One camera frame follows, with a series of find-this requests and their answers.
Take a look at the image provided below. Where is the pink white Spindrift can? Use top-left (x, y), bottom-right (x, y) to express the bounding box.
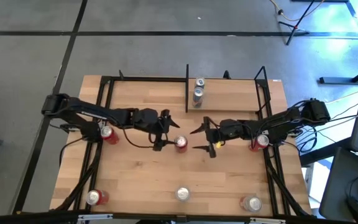
top-left (175, 185), bottom-right (191, 202)

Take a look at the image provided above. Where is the black tripod stand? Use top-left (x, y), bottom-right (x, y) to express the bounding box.
top-left (277, 0), bottom-right (315, 46)

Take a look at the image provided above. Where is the red soda can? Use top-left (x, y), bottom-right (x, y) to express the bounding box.
top-left (99, 125), bottom-right (120, 146)
top-left (85, 189), bottom-right (110, 206)
top-left (249, 133), bottom-right (270, 152)

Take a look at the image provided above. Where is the red Fanta strawberry can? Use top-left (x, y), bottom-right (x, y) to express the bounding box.
top-left (239, 195), bottom-right (263, 213)

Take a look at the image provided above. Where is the black desk leg frame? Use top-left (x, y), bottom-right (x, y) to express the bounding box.
top-left (318, 0), bottom-right (358, 85)

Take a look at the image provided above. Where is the white power cable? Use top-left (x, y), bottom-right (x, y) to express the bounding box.
top-left (324, 90), bottom-right (358, 104)

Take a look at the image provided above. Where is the red Coca-Cola can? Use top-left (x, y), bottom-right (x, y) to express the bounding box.
top-left (173, 135), bottom-right (188, 154)

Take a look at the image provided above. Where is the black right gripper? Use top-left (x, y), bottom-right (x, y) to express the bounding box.
top-left (190, 116), bottom-right (247, 158)

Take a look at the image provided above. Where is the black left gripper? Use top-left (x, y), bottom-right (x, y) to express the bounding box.
top-left (134, 108), bottom-right (180, 152)

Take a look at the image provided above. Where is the black metal table frame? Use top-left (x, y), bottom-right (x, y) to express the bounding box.
top-left (50, 65), bottom-right (313, 224)

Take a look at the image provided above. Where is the dark grey side table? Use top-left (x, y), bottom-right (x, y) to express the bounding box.
top-left (318, 147), bottom-right (358, 224)

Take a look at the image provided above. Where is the beige floor cable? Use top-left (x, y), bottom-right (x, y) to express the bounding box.
top-left (268, 0), bottom-right (326, 23)

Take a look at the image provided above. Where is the black shelf divider panel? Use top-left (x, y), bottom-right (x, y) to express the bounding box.
top-left (185, 64), bottom-right (190, 113)

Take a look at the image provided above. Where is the silver metal bracket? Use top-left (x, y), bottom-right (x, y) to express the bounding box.
top-left (249, 217), bottom-right (287, 224)
top-left (77, 213), bottom-right (114, 222)

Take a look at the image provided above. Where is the black base cable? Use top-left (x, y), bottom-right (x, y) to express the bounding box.
top-left (59, 136), bottom-right (85, 167)

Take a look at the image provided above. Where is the blue cable bundle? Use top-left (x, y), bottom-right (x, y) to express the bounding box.
top-left (295, 132), bottom-right (319, 154)

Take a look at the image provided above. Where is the slim blue Red Bull can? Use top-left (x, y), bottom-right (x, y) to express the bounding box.
top-left (191, 86), bottom-right (204, 109)

